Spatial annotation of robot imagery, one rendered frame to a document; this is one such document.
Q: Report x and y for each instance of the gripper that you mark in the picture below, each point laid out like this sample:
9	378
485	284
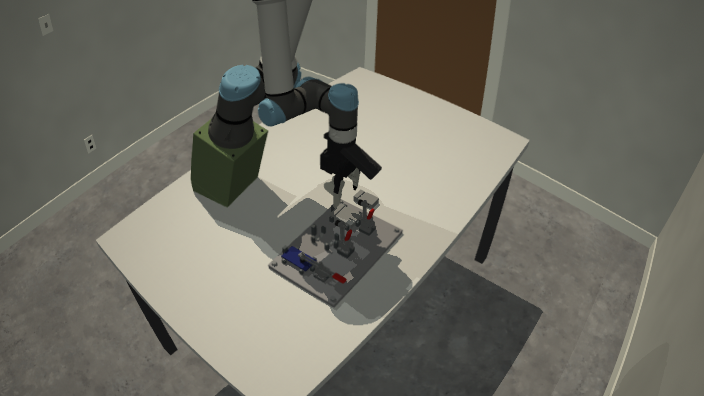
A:
336	163

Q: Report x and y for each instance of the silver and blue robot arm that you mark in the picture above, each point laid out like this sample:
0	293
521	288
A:
242	87

